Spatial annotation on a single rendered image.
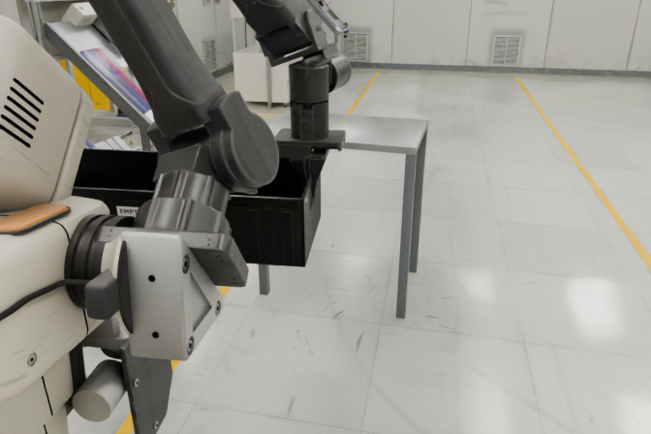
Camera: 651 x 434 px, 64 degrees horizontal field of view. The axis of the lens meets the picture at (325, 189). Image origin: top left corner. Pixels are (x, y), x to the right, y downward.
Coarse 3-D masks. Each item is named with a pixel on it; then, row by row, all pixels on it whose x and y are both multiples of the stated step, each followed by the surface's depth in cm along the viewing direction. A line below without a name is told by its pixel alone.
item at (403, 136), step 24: (288, 120) 243; (336, 120) 243; (360, 120) 243; (384, 120) 243; (408, 120) 243; (360, 144) 210; (384, 144) 208; (408, 144) 208; (408, 168) 208; (408, 192) 212; (408, 216) 216; (408, 240) 220; (264, 264) 245; (408, 264) 224; (264, 288) 250
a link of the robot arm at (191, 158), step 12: (192, 132) 54; (204, 132) 52; (180, 144) 53; (192, 144) 52; (204, 144) 51; (168, 156) 52; (180, 156) 51; (192, 156) 50; (204, 156) 50; (168, 168) 51; (180, 168) 50; (192, 168) 49; (204, 168) 50; (156, 180) 51; (240, 192) 55; (252, 192) 56
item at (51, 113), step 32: (0, 32) 41; (0, 64) 41; (32, 64) 44; (0, 96) 41; (32, 96) 45; (64, 96) 48; (0, 128) 41; (32, 128) 45; (64, 128) 48; (0, 160) 41; (32, 160) 44; (64, 160) 50; (0, 192) 42; (32, 192) 45; (64, 192) 49
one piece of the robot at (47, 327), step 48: (0, 240) 38; (48, 240) 42; (96, 240) 44; (0, 288) 37; (48, 288) 41; (0, 336) 38; (48, 336) 42; (0, 384) 38; (48, 384) 52; (0, 432) 45; (48, 432) 54
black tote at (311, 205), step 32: (96, 160) 94; (128, 160) 94; (288, 160) 90; (96, 192) 78; (128, 192) 77; (288, 192) 92; (320, 192) 91; (256, 224) 76; (288, 224) 76; (256, 256) 78; (288, 256) 78
